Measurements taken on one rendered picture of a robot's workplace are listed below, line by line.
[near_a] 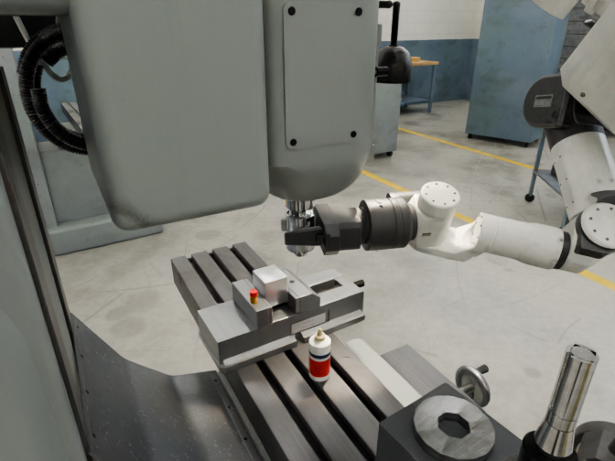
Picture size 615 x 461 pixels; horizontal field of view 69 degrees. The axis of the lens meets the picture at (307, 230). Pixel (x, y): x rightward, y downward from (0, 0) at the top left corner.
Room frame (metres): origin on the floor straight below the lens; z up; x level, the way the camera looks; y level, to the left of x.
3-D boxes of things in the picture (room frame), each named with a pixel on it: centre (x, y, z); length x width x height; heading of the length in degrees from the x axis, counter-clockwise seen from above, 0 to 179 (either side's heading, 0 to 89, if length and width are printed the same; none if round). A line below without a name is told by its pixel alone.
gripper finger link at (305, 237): (0.65, 0.01, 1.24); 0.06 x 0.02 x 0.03; 99
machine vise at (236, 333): (0.82, 0.05, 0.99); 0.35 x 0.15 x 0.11; 121
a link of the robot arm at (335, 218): (0.70, -0.08, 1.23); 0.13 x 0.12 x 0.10; 9
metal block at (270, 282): (0.80, 0.08, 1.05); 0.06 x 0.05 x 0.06; 31
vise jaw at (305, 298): (0.83, 0.03, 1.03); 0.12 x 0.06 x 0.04; 31
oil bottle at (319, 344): (0.67, -0.02, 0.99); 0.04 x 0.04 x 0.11
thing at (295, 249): (0.68, 0.01, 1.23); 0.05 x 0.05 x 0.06
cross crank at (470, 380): (0.93, -0.42, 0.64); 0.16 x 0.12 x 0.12; 119
